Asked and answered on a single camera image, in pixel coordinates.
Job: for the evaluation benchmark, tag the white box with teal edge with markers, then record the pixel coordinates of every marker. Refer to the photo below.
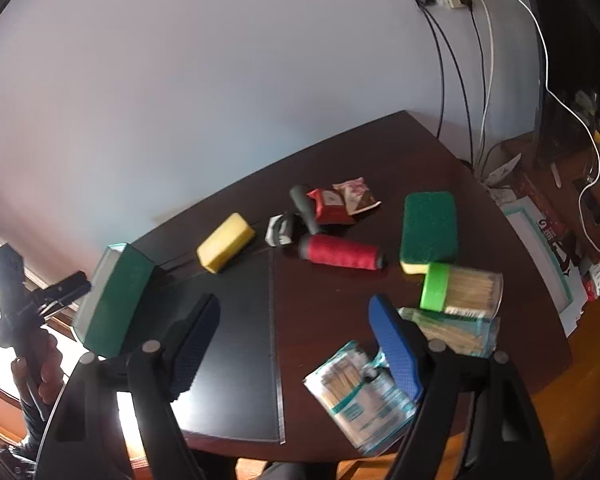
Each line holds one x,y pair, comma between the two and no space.
545,260

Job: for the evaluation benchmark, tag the red snack packet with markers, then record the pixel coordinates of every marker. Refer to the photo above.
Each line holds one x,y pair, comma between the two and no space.
330,205

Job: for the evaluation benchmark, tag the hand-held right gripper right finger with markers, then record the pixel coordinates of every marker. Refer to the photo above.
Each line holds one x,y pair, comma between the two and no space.
396,347

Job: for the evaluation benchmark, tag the brown pink snack packet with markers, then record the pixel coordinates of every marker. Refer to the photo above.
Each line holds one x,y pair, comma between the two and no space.
358,193

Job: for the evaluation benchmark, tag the dark monitor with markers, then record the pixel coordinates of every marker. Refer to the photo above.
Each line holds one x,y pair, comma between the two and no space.
570,35

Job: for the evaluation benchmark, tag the person's left hand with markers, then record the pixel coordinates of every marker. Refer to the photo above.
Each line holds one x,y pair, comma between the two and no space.
47,370

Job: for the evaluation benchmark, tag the green and yellow scouring sponge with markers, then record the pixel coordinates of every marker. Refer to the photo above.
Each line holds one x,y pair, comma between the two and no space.
427,230

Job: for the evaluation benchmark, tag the small black white packet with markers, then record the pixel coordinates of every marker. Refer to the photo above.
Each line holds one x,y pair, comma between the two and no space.
280,230

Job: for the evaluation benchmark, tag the toothpick jar with green lid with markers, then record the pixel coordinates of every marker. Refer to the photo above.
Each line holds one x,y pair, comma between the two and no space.
462,288

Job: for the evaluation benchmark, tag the person's left forearm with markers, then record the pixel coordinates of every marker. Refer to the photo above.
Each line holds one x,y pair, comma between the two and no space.
15,440

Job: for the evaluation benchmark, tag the red roll with black ends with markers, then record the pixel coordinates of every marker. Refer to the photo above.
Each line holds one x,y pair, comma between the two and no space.
342,253

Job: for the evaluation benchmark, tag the green cardboard box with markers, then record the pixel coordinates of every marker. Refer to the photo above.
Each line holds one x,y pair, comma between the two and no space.
115,302

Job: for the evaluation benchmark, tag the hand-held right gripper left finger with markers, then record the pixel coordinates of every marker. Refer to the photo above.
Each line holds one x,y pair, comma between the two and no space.
195,347

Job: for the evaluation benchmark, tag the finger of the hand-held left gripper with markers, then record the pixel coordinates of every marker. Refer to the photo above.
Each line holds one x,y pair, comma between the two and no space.
55,309
72,282

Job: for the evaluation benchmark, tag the black desk mat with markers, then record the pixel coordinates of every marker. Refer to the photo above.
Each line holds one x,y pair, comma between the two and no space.
235,340

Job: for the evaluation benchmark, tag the toothpick packet with teal ends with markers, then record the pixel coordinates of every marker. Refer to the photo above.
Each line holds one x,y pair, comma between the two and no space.
452,332

